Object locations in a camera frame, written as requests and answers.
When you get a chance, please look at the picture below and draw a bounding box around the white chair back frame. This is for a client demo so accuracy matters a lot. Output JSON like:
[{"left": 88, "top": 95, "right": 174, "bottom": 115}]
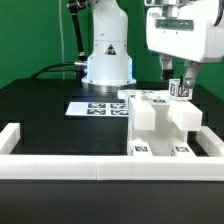
[{"left": 118, "top": 89, "right": 202, "bottom": 131}]

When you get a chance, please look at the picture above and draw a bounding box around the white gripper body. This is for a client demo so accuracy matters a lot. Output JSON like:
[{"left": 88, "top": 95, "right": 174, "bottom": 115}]
[{"left": 145, "top": 0, "right": 224, "bottom": 63}]

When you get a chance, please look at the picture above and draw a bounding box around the white U-shaped obstacle frame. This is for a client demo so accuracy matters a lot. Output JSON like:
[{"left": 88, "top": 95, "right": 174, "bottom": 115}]
[{"left": 0, "top": 123, "right": 224, "bottom": 181}]

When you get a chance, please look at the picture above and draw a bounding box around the black cable bundle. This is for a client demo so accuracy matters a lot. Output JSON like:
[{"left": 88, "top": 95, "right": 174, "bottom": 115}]
[{"left": 29, "top": 61, "right": 88, "bottom": 80}]

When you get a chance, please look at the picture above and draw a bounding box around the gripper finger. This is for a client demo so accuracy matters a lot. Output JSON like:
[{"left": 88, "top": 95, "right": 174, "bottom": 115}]
[
  {"left": 180, "top": 60, "right": 202, "bottom": 89},
  {"left": 159, "top": 53, "right": 174, "bottom": 80}
]

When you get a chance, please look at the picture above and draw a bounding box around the white marker sheet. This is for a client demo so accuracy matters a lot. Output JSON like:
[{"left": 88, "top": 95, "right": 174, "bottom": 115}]
[{"left": 66, "top": 102, "right": 128, "bottom": 117}]

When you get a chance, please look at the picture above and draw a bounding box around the white tagged cube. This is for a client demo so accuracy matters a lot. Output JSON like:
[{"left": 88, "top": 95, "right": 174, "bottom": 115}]
[{"left": 168, "top": 79, "right": 193, "bottom": 100}]

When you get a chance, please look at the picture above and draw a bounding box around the white hanging cable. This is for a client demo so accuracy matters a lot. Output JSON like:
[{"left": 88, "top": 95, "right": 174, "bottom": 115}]
[{"left": 58, "top": 0, "right": 66, "bottom": 80}]

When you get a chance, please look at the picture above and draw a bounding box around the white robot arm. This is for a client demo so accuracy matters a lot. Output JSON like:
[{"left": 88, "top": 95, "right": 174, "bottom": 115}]
[{"left": 83, "top": 0, "right": 224, "bottom": 89}]

